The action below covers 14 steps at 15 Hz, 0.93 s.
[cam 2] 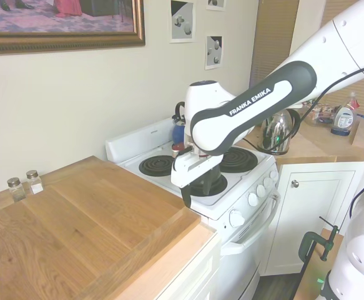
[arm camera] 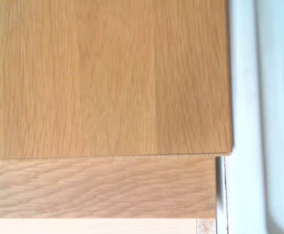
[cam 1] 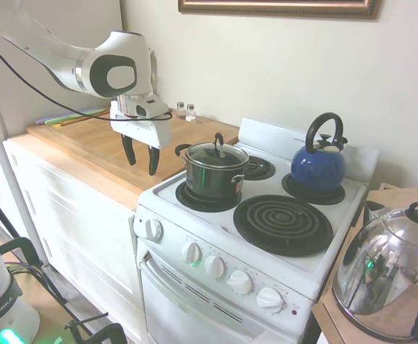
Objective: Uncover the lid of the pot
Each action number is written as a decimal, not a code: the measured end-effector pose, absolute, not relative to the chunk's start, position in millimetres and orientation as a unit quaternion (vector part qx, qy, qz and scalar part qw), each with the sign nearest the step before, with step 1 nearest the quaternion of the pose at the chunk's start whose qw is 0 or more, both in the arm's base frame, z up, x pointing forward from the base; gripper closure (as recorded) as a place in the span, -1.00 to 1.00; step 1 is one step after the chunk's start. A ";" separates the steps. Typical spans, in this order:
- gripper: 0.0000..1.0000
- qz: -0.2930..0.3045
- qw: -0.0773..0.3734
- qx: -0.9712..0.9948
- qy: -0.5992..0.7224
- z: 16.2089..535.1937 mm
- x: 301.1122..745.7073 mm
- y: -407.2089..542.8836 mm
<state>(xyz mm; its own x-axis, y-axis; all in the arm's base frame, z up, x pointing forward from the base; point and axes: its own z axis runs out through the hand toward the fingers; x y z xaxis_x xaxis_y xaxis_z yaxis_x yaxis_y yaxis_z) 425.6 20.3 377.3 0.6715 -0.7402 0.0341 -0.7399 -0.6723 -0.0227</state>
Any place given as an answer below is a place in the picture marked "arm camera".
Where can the white kitchen stove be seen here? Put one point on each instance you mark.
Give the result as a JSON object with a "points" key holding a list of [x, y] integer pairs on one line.
{"points": [[258, 122]]}

